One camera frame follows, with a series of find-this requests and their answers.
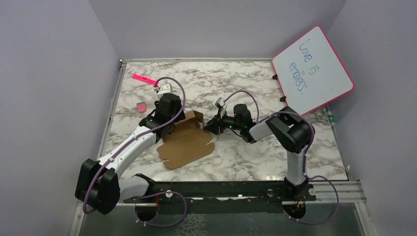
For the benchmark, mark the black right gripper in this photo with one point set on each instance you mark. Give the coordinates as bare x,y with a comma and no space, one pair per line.
213,124

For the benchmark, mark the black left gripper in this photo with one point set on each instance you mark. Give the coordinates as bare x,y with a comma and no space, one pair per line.
181,117

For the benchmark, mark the brown cardboard box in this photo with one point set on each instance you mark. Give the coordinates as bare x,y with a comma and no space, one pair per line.
188,142

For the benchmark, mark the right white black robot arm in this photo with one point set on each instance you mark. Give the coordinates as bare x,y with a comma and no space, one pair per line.
293,132

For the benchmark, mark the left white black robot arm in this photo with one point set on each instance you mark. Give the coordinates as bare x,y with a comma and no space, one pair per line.
98,181

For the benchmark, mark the pink eraser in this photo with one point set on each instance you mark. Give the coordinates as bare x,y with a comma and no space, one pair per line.
141,107

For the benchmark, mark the pink highlighter marker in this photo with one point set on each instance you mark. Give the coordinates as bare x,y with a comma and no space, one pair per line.
144,79

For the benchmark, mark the pink framed whiteboard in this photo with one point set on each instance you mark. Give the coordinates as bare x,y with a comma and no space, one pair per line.
311,73

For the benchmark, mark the green capped marker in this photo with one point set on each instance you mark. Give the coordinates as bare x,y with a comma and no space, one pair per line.
331,119

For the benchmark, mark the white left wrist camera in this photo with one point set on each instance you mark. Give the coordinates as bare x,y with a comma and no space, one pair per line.
163,89

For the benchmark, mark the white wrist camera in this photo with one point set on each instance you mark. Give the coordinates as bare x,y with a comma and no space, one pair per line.
163,89
220,103

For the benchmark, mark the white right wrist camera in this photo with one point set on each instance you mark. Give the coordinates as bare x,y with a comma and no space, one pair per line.
220,103

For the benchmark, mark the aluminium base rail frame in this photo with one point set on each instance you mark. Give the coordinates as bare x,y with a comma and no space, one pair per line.
237,177

